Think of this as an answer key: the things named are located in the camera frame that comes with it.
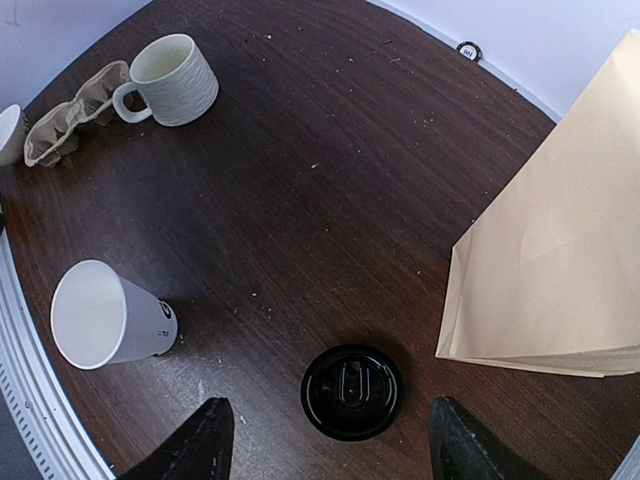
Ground aluminium front rail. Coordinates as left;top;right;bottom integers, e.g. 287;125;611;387
1;233;116;479

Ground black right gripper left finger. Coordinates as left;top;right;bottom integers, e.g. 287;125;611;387
119;398;234;480

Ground brown cardboard cup carrier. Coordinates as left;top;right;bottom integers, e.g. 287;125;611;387
23;60;130;167

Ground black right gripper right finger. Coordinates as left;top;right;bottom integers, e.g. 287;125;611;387
428;397;549;479

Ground brown paper bag white handles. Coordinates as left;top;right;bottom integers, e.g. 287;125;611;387
435;31;639;377

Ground black plastic cup lid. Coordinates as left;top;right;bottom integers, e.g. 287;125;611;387
300;344;405;442

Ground white ribbed ceramic mug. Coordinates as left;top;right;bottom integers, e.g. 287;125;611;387
112;33;220;127

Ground white ceramic bowl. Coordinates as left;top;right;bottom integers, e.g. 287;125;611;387
0;104;27;166

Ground white paper coffee cup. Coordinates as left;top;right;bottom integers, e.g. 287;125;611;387
50;259;178;370

